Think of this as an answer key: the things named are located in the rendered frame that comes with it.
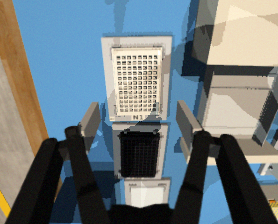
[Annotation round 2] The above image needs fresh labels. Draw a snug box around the black multi-well plate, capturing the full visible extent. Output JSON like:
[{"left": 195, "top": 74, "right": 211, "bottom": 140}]
[{"left": 120, "top": 132, "right": 160, "bottom": 178}]

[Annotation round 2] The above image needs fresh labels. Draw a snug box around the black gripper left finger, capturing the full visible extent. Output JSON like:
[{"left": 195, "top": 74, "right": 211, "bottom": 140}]
[{"left": 5, "top": 102, "right": 111, "bottom": 224}]

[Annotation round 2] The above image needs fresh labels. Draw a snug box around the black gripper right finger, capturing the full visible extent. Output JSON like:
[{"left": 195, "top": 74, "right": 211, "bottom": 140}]
[{"left": 169, "top": 100, "right": 278, "bottom": 224}]

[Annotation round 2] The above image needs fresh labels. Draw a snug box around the blue open-top bin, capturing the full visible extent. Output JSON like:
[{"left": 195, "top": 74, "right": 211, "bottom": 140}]
[{"left": 49, "top": 178, "right": 116, "bottom": 224}]

